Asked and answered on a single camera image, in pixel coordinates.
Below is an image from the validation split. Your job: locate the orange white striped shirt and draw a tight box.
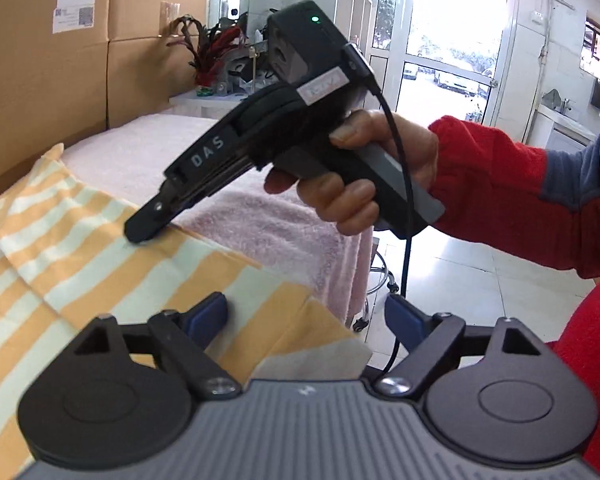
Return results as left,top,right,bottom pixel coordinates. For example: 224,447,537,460
0,145,372,479

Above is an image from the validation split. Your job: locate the red fleece right forearm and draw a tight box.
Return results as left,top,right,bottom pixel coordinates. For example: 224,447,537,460
430,116,600,472

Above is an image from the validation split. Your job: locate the person right hand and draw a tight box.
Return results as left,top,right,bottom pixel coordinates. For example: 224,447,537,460
264,110,444,238

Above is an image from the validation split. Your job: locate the pink fleece towel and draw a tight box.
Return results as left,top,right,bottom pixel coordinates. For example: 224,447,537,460
61,114,373,324

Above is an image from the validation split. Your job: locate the grey stool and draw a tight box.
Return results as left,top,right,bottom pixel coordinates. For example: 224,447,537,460
352,236,399,334

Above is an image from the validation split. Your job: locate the white side table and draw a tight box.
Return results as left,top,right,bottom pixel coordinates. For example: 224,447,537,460
169,90,248,120

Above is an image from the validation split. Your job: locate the red black feather decoration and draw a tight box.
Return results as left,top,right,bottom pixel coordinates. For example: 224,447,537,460
166,12,249,96

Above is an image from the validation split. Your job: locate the white shelf unit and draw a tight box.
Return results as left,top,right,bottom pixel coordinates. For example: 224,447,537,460
284,0,374,57

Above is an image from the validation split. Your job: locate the right cardboard box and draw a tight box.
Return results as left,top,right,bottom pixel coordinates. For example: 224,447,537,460
107,0,207,128

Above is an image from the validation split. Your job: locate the glass door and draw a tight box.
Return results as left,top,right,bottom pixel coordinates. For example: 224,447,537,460
370,0,518,126

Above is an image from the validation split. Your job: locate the large cardboard box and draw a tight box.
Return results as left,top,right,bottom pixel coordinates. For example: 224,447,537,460
0,0,109,194

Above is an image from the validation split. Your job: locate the white shipping label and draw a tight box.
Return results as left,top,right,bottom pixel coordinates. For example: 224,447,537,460
52,0,96,34

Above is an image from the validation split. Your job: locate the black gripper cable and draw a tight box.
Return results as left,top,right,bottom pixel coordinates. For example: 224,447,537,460
341,41,416,376

